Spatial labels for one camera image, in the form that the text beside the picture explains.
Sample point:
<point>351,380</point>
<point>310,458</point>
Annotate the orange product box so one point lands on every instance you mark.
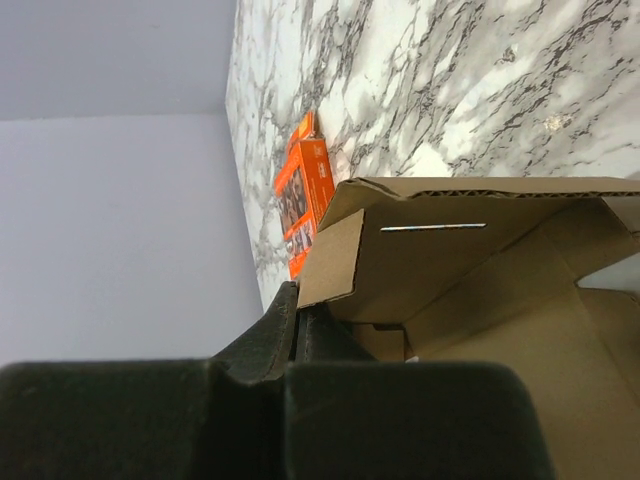
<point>303,188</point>

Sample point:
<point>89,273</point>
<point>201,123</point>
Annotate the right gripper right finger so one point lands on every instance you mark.
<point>350,416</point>

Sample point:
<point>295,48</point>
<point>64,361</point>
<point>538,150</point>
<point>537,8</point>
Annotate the brown cardboard box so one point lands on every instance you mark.
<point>492,269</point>

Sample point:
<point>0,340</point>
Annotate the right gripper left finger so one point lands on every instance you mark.
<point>201,418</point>

